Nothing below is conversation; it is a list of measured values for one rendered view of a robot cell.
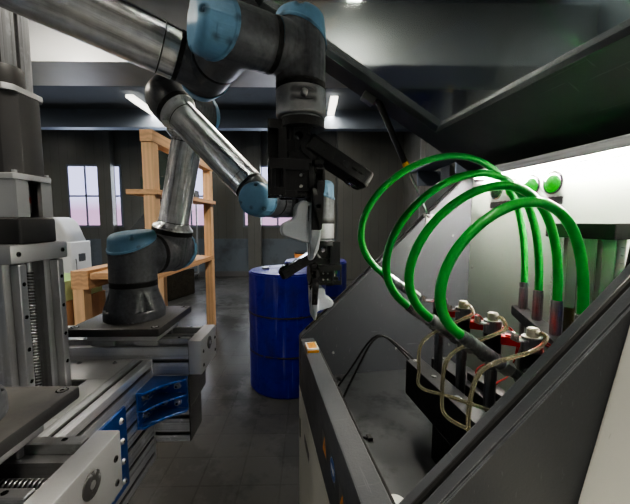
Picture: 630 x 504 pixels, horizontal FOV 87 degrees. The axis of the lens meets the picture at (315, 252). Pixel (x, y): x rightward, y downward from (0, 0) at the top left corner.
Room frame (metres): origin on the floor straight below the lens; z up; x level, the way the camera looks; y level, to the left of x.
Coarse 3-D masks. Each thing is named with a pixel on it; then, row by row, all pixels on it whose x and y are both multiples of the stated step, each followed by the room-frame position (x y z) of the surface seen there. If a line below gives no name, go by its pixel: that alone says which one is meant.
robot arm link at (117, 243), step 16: (112, 240) 0.83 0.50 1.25; (128, 240) 0.82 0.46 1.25; (144, 240) 0.85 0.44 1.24; (160, 240) 0.92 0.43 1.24; (112, 256) 0.82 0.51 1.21; (128, 256) 0.82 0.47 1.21; (144, 256) 0.85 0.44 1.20; (160, 256) 0.90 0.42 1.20; (112, 272) 0.82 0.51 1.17; (128, 272) 0.82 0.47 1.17; (144, 272) 0.84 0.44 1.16; (160, 272) 0.94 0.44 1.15
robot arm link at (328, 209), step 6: (330, 186) 0.84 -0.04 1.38; (324, 192) 0.83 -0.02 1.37; (330, 192) 0.84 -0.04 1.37; (324, 198) 0.83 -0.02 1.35; (330, 198) 0.84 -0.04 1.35; (324, 204) 0.83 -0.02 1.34; (330, 204) 0.84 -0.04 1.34; (324, 210) 0.83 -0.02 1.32; (330, 210) 0.84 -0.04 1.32; (324, 216) 0.83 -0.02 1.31; (330, 216) 0.84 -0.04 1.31; (324, 222) 0.83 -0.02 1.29; (330, 222) 0.84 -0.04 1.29
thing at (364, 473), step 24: (312, 360) 0.79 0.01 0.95; (312, 384) 0.73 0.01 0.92; (336, 384) 0.68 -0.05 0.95; (312, 408) 0.73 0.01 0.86; (336, 408) 0.58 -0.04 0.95; (312, 432) 0.73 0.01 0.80; (336, 432) 0.51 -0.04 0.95; (360, 432) 0.51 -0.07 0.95; (336, 456) 0.50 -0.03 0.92; (360, 456) 0.46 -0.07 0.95; (336, 480) 0.50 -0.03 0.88; (360, 480) 0.41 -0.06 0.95; (384, 480) 0.41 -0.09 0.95
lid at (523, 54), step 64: (256, 0) 0.90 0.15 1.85; (320, 0) 0.79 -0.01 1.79; (384, 0) 0.69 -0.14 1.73; (448, 0) 0.62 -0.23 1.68; (512, 0) 0.55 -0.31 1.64; (576, 0) 0.50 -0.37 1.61; (384, 64) 0.87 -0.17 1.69; (448, 64) 0.75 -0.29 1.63; (512, 64) 0.66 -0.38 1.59; (576, 64) 0.57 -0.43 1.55; (448, 128) 0.94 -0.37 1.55; (512, 128) 0.80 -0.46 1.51; (576, 128) 0.69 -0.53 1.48
